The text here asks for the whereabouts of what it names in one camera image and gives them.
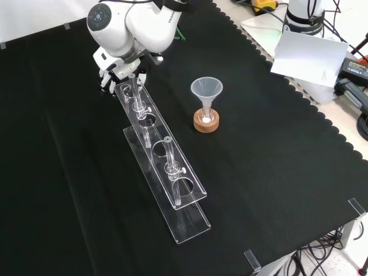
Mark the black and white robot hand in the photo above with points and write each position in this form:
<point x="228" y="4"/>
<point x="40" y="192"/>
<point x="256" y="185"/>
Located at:
<point x="120" y="67"/>

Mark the translucent plastic funnel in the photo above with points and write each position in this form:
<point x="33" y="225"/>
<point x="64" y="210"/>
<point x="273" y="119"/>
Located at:
<point x="206" y="87"/>

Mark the clear acrylic funnel stand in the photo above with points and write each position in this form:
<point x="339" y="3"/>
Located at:
<point x="169" y="172"/>

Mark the small round-bottom glass flask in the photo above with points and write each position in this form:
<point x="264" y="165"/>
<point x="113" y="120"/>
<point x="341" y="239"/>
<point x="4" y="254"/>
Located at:
<point x="206" y="118"/>

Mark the black table cloth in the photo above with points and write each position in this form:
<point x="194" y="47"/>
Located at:
<point x="72" y="172"/>

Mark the pale board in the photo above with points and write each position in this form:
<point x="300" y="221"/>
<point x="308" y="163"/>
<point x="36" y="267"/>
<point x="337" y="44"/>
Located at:
<point x="258" y="28"/>

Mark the yellow stop button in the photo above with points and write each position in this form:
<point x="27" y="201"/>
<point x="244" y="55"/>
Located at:
<point x="263" y="4"/>

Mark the white paper sheet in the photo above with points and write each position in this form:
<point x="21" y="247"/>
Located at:
<point x="310" y="57"/>

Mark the clear plastic table clip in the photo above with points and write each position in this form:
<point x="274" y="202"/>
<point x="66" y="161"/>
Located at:
<point x="357" y="207"/>
<point x="252" y="260"/>

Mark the black power adapter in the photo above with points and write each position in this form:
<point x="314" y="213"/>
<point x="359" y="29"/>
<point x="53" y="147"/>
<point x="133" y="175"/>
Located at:
<point x="355" y="69"/>

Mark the white table leg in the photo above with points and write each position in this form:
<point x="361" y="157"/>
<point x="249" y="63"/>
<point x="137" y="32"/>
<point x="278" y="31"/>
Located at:
<point x="351" y="233"/>

